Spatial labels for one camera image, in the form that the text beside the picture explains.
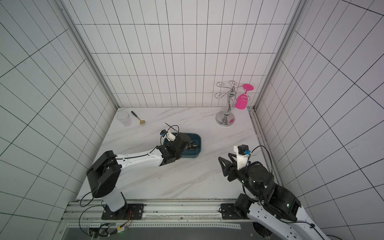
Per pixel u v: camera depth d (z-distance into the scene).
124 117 1.08
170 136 0.76
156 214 0.73
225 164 0.56
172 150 0.64
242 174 0.53
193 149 0.94
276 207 0.42
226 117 1.10
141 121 1.11
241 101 0.98
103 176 0.45
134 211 0.72
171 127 0.71
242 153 0.51
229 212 0.70
